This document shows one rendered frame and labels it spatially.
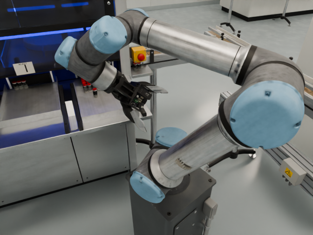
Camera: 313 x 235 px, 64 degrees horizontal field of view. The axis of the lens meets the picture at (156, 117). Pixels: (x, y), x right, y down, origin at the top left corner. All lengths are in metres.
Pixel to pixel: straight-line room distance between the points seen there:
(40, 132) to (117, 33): 0.69
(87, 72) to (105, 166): 1.27
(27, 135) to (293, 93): 0.99
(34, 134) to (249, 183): 1.58
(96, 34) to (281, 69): 0.38
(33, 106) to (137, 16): 0.81
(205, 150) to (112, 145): 1.23
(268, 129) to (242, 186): 1.61
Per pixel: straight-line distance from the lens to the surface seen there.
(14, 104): 1.40
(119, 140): 1.73
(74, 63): 0.66
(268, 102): 0.45
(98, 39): 0.58
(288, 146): 1.66
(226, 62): 0.61
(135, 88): 0.72
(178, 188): 0.94
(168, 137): 0.82
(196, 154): 0.60
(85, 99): 1.30
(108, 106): 1.23
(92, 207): 1.92
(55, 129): 1.15
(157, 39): 0.65
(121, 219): 1.83
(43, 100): 1.37
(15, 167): 1.78
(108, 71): 0.68
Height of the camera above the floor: 1.57
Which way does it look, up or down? 37 degrees down
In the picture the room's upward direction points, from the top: straight up
